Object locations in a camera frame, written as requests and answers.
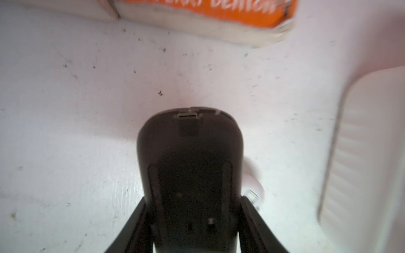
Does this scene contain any white upside-down mouse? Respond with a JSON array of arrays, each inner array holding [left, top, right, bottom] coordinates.
[[241, 174, 265, 211]]

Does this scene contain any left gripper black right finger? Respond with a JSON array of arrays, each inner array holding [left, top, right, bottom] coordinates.
[[238, 196, 288, 253]]

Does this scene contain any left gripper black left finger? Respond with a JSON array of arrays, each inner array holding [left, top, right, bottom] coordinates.
[[105, 198, 154, 253]]

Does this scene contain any white storage tray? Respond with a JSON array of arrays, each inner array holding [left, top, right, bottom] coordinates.
[[318, 66, 405, 253]]

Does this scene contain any blue 91-storey treehouse book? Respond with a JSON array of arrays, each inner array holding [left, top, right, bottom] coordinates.
[[13, 0, 120, 21]]

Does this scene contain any orange 13-storey treehouse book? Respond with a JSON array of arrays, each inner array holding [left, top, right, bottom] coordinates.
[[109, 0, 298, 47]]

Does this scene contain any dark grey upside-down mouse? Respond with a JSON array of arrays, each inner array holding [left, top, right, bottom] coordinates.
[[137, 107, 243, 253]]

